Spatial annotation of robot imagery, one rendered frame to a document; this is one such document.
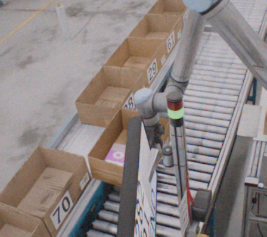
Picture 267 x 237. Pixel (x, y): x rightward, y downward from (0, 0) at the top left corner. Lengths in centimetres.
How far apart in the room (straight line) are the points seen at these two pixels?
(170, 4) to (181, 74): 181
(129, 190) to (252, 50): 70
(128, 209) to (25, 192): 112
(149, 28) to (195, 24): 164
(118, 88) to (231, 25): 135
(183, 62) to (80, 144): 86
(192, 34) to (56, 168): 105
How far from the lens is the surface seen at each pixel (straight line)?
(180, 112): 121
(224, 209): 294
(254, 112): 254
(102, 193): 215
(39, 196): 208
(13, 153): 378
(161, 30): 320
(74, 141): 230
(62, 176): 211
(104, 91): 261
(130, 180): 111
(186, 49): 169
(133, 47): 289
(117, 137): 222
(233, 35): 143
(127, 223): 103
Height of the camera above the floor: 238
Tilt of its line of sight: 37 degrees down
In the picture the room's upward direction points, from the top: 11 degrees counter-clockwise
